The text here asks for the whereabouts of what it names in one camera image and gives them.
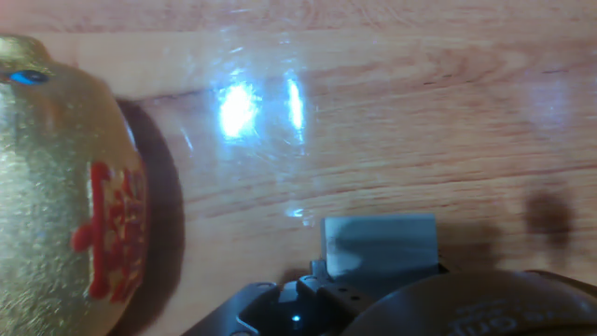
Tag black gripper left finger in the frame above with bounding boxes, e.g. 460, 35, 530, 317
181, 273, 379, 336

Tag plain wooden cube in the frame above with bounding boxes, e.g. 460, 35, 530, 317
319, 213, 442, 300

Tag gold piggy bank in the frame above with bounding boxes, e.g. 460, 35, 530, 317
0, 33, 150, 336

